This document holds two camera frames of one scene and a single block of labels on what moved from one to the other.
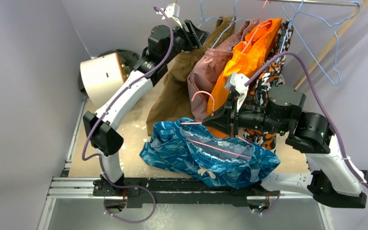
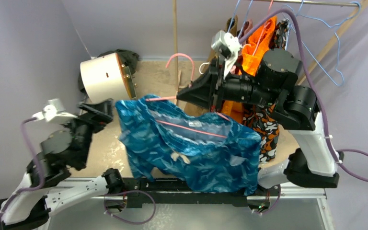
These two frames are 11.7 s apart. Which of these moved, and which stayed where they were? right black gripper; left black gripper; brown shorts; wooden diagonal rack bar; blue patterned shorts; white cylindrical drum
Moved: right black gripper; brown shorts; left black gripper; blue patterned shorts
Stayed: wooden diagonal rack bar; white cylindrical drum
